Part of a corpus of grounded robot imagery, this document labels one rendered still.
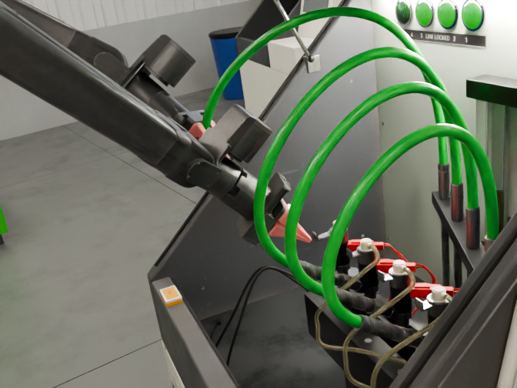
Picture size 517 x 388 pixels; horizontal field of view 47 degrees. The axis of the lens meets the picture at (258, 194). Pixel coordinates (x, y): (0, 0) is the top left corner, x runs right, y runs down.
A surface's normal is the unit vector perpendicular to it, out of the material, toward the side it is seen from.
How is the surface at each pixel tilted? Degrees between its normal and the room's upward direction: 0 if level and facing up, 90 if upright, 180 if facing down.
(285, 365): 0
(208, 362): 0
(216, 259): 90
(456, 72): 90
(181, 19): 90
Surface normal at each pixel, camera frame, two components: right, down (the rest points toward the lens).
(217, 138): -0.53, -0.27
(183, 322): -0.13, -0.92
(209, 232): 0.38, 0.29
